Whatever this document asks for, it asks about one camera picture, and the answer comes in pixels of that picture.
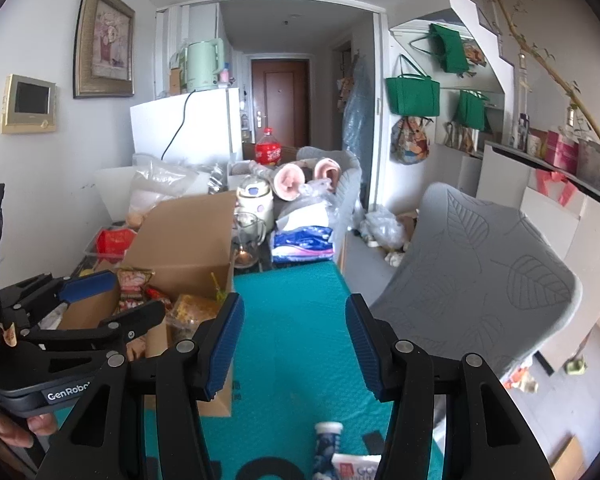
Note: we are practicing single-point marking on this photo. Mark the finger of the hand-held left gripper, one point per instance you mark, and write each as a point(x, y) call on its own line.
point(130, 320)
point(87, 282)

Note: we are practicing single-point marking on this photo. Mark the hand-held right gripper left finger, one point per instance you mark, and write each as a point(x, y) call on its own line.
point(225, 345)

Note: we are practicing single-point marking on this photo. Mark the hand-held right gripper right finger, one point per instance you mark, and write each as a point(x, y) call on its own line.
point(365, 345)

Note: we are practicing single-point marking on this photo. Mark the red brown snack packet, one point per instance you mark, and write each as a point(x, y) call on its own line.
point(132, 287)

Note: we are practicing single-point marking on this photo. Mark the red white snack packet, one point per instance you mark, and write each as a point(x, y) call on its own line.
point(157, 297)

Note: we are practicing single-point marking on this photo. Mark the yellow popcorn bag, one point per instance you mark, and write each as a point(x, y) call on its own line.
point(192, 312)

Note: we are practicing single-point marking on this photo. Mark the brown cardboard box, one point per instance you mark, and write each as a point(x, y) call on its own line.
point(185, 240)

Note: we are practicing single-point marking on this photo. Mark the person's left hand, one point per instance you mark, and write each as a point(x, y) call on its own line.
point(10, 430)

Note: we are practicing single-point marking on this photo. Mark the clear plastic bin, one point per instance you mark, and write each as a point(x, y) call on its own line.
point(92, 250)

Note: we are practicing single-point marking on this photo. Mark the red snack bag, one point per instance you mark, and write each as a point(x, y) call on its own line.
point(115, 241)

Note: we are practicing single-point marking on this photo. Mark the small yellow green packet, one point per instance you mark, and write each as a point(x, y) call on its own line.
point(219, 290)

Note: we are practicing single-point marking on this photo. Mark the glass jug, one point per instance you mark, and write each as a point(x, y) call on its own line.
point(247, 240)

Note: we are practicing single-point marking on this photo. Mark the blue tube white cap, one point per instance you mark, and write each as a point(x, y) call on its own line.
point(327, 447)

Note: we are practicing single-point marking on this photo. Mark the blue tissue pack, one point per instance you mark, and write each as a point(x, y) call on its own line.
point(302, 245)

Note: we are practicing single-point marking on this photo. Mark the crumpled plastic bag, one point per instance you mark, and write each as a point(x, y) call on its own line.
point(385, 227)

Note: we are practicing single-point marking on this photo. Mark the plastic bag of bread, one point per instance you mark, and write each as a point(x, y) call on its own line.
point(160, 185)

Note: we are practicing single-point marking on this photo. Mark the white blue packet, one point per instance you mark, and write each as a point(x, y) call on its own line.
point(352, 467)

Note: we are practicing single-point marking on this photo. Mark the grey leaf-patterned chair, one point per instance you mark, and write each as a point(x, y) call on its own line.
point(470, 270)

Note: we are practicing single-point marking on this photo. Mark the cream electric pot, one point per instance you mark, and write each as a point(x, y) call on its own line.
point(255, 205)

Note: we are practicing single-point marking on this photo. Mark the white fridge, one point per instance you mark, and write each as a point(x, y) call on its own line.
point(200, 125)

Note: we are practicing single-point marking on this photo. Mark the cola bottle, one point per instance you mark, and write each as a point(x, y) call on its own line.
point(267, 150)

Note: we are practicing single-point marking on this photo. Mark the patterned cloth bag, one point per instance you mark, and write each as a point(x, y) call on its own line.
point(410, 142)

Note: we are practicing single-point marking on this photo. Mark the small green floor item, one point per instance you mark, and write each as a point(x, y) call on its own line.
point(576, 366)

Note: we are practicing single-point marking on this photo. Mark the plastic-wrapped hanging garment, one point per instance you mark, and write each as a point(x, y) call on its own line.
point(357, 115)

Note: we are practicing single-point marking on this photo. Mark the framed picture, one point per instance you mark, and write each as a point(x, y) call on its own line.
point(105, 40)

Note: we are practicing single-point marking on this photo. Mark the green electric kettle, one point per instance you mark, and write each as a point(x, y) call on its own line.
point(202, 67)

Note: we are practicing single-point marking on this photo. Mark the pink ribbon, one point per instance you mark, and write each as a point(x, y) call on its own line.
point(555, 185)

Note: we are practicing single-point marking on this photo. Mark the brown door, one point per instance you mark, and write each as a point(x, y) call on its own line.
point(280, 100)

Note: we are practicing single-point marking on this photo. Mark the large green tote bag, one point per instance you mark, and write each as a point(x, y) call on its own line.
point(412, 95)

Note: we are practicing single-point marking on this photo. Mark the pink gift box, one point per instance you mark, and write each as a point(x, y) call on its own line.
point(560, 150)

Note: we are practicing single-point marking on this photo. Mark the translucent storage box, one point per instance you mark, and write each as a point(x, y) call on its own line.
point(592, 160)

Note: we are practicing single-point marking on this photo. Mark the tilted green tote bag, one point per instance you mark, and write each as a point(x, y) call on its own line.
point(450, 47)

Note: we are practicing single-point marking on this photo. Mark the bamboo branch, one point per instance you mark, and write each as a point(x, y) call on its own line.
point(555, 75)

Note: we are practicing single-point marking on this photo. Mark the gold intercom wall panel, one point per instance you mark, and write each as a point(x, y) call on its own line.
point(29, 102)

